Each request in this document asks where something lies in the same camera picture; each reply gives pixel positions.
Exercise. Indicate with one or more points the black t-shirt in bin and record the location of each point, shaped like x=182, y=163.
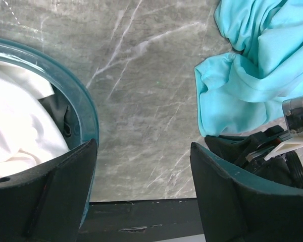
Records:
x=64, y=116

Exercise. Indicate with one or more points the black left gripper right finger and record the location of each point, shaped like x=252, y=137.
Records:
x=236, y=205

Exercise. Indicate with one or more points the turquoise t-shirt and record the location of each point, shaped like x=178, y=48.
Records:
x=239, y=91

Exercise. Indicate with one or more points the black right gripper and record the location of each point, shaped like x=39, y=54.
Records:
x=270, y=154

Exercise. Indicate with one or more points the clear blue plastic bin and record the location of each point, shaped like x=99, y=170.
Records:
x=58, y=76

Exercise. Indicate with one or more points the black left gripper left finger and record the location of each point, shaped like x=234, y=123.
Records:
x=47, y=202

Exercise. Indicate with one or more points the black mounting beam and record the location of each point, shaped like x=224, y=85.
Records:
x=144, y=220

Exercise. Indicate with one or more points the white t-shirt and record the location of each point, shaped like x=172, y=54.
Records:
x=28, y=134

